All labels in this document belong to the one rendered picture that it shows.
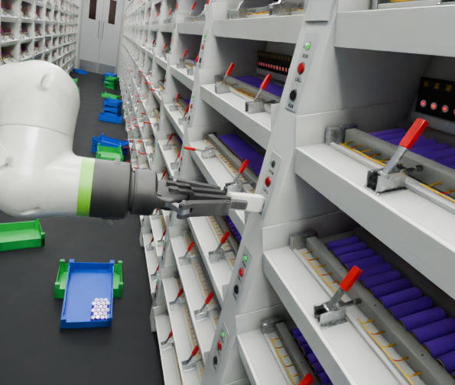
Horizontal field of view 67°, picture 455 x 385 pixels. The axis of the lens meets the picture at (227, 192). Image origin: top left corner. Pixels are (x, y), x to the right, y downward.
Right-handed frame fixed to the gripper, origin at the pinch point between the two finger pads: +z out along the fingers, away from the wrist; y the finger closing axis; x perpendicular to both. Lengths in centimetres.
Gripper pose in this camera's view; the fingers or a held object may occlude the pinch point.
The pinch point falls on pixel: (244, 202)
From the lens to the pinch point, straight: 63.5
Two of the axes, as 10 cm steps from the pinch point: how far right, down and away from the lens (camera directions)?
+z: 9.3, 1.0, 3.5
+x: 2.3, -9.1, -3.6
